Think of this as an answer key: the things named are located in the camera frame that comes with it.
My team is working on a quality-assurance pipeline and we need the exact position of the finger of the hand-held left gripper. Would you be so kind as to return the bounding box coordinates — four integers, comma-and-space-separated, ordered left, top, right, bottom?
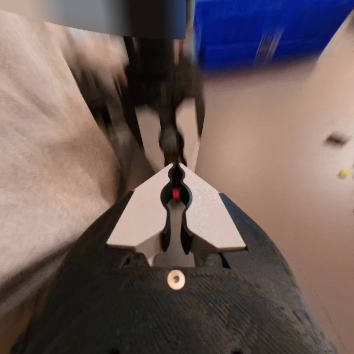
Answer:
176, 96, 206, 170
124, 105, 168, 172

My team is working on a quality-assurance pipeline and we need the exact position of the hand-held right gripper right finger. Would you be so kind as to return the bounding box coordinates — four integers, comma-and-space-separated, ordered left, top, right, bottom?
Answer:
177, 163, 247, 266

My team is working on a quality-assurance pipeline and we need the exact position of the small black lego piece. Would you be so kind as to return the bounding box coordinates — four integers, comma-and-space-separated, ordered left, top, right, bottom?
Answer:
325, 133, 349, 147

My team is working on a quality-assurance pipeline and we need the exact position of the person's grey sweater torso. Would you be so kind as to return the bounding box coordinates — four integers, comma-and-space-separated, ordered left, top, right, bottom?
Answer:
0, 11, 133, 354

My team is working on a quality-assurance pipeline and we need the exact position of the blue plastic bin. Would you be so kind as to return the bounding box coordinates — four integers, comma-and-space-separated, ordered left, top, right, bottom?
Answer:
194, 0, 349, 74

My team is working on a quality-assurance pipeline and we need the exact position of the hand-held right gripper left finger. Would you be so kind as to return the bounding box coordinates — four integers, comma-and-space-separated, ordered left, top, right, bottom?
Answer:
106, 163, 177, 266

